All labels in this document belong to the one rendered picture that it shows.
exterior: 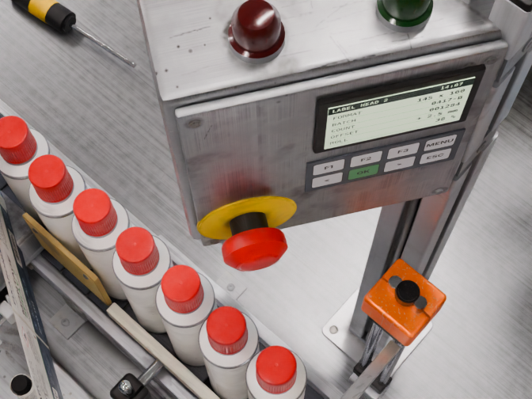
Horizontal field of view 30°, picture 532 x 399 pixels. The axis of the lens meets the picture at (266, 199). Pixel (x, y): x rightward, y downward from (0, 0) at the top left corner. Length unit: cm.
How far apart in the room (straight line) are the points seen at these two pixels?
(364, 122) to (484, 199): 66
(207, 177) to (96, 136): 66
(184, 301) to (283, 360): 9
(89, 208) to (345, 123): 41
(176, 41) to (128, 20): 78
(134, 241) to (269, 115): 39
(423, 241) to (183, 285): 21
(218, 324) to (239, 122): 37
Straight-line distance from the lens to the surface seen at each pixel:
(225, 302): 95
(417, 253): 76
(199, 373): 101
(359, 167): 55
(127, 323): 100
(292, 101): 46
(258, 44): 44
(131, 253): 84
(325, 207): 60
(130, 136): 116
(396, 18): 46
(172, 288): 82
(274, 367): 80
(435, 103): 50
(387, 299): 71
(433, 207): 67
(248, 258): 56
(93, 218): 85
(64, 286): 106
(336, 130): 49
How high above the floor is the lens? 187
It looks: 68 degrees down
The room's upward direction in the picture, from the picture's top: 1 degrees counter-clockwise
